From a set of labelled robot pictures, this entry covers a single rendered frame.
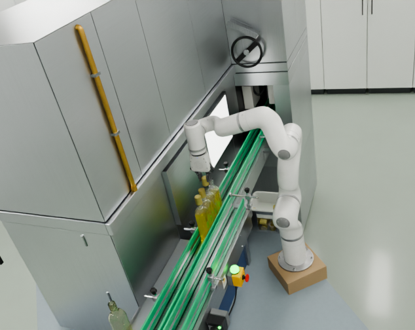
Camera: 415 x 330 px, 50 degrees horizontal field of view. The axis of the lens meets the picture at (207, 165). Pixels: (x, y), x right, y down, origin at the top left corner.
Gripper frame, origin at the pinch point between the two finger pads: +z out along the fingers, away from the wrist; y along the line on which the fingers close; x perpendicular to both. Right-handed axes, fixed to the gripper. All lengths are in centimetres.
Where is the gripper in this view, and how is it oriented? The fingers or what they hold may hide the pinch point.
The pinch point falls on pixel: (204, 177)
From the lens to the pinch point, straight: 227.1
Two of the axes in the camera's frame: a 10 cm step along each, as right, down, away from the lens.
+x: 3.6, -5.6, 7.5
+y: 9.2, 0.5, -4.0
